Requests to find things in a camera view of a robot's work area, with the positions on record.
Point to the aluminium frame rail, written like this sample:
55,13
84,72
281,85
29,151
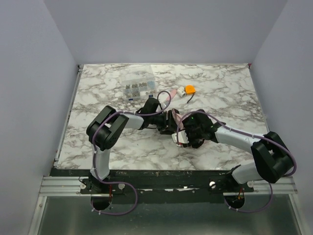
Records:
73,186

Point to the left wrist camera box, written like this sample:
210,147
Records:
165,104

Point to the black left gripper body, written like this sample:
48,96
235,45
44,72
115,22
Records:
168,121

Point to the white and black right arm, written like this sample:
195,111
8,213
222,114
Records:
272,159

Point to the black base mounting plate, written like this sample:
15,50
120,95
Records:
156,186

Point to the pink folding umbrella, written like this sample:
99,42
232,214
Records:
177,117

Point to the white orange small device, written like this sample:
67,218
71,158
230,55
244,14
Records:
186,91

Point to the clear plastic organizer box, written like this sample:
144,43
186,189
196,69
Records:
141,88

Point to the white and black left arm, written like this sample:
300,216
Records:
104,131

